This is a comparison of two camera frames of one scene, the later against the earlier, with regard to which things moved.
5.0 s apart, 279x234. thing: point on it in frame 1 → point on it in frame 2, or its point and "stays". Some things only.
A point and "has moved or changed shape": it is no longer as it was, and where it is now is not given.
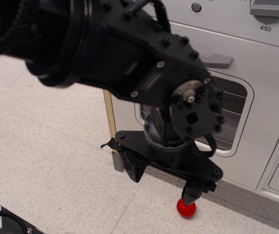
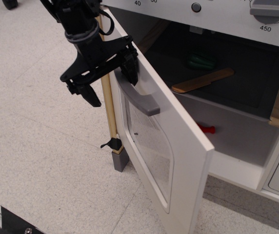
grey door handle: (216, 60) has moved or changed shape
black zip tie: (112, 144) stays
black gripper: (160, 146) → (95, 56)
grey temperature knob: (269, 11) stays
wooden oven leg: (117, 159) stays
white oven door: (259, 90) has moved or changed shape
